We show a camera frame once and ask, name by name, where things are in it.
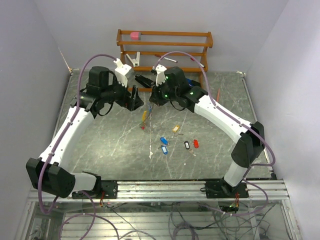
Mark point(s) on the red cap marker left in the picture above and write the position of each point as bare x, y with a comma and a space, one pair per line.
165, 58

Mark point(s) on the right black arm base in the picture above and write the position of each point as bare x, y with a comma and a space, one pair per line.
219, 189

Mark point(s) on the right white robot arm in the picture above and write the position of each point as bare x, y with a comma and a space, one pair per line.
171, 86

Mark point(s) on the pink eraser block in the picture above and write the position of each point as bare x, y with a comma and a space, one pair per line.
135, 36

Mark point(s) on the blue key tag lower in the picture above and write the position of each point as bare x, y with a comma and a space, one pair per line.
164, 149

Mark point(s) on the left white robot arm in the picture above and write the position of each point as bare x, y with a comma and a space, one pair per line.
49, 172

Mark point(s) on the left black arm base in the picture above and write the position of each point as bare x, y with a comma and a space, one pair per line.
103, 189

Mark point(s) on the blue key tag upper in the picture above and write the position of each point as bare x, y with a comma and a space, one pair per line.
164, 141

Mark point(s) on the red key tag key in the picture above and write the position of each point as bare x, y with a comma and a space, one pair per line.
196, 143

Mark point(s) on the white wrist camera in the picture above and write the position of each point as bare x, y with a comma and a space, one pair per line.
160, 74
123, 72

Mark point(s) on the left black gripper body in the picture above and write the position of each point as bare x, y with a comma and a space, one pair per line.
119, 94

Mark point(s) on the white clip tool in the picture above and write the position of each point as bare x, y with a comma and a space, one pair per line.
134, 61

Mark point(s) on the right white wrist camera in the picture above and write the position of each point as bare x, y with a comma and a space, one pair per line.
160, 74

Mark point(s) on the blue stapler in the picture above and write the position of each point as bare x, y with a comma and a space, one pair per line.
193, 83

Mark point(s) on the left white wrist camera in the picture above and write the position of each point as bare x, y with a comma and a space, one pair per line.
123, 72

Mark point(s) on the blue key tag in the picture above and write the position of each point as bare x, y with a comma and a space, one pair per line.
164, 141
164, 149

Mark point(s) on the yellow key tag key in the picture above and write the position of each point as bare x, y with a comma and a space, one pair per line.
176, 131

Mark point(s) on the aluminium frame rail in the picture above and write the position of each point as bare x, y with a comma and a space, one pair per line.
190, 191

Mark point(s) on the yellow keyring with keys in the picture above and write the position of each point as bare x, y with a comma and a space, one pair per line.
146, 115

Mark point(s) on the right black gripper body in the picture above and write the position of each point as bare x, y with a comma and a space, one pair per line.
163, 94

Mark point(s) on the orange pencil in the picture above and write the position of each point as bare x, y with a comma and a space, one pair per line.
218, 95

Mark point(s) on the black stapler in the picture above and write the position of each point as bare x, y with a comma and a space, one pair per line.
144, 81

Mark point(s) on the black key tag key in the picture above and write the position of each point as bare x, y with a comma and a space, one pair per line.
189, 149

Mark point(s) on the wooden three-tier shelf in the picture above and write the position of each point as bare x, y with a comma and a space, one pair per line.
181, 46

